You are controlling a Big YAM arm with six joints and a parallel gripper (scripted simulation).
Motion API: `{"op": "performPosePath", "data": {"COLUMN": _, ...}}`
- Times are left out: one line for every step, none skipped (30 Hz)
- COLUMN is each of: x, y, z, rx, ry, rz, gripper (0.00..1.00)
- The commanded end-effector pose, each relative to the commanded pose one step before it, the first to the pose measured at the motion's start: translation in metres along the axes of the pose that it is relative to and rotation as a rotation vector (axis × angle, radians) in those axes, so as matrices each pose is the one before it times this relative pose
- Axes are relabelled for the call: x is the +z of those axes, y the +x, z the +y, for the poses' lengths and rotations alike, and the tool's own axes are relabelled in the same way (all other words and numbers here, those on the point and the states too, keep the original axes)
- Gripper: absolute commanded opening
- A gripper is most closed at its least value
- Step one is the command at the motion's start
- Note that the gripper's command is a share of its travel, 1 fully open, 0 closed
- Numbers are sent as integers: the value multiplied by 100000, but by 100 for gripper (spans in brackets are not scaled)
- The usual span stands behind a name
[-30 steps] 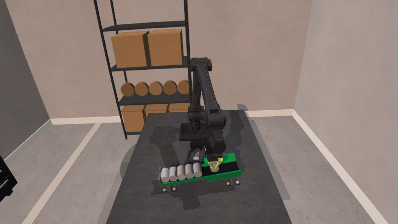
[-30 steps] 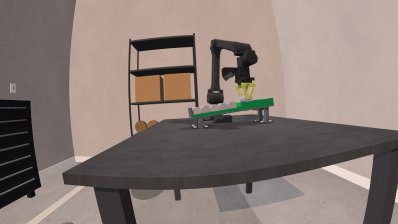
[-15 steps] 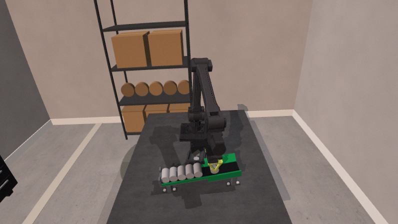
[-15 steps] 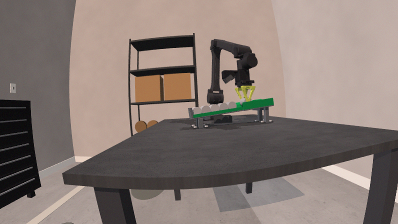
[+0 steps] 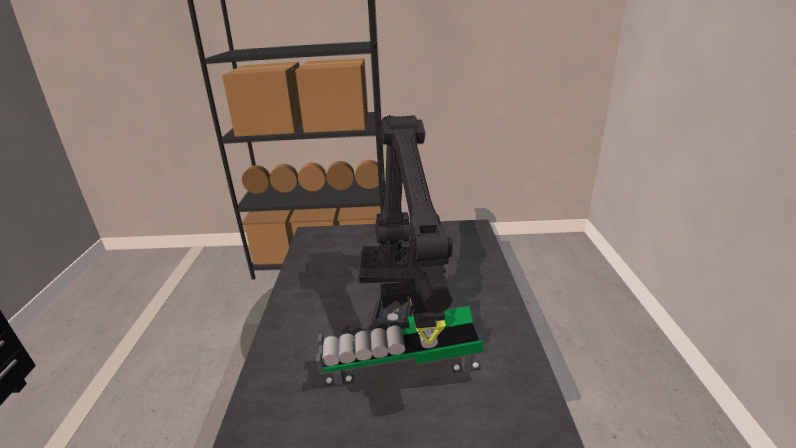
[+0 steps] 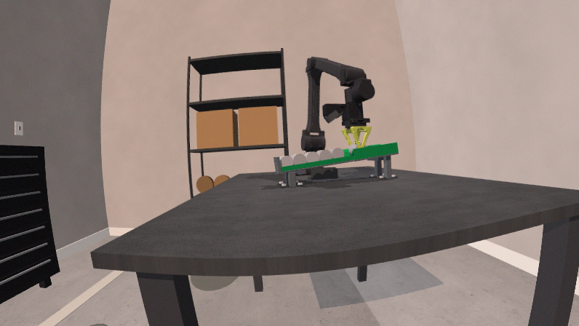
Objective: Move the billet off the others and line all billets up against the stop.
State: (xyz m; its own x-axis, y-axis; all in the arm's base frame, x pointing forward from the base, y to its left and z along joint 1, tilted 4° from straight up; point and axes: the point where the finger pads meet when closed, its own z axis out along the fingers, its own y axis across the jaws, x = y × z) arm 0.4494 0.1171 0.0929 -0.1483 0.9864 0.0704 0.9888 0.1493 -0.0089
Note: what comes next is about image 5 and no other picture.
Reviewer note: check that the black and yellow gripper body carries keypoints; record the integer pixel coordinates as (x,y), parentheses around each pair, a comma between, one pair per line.
(426,320)

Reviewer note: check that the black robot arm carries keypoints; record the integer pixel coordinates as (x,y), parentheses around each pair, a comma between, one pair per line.
(401,134)

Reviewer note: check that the white cylinder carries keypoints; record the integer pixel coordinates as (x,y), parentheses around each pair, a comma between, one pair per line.
(363,349)
(395,340)
(379,343)
(429,333)
(347,348)
(330,351)

